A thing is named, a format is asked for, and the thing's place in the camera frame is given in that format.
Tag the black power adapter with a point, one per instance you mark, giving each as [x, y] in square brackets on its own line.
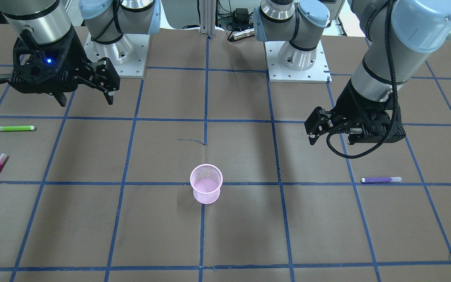
[240, 15]

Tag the aluminium frame post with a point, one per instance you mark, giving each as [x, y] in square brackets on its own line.
[207, 17]

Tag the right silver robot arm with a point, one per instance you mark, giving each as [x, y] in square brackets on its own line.
[107, 20]

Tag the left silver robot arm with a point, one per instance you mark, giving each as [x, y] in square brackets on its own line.
[403, 34]

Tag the pink mesh cup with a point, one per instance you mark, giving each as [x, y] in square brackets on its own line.
[206, 181]

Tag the green pen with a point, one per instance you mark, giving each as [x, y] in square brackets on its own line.
[17, 128]

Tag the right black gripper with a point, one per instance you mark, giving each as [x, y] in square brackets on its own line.
[77, 55]

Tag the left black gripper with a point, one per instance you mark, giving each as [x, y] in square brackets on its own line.
[354, 105]

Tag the purple pen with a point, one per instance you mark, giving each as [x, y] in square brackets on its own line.
[381, 180]

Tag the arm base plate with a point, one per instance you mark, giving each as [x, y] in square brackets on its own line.
[129, 55]
[287, 64]

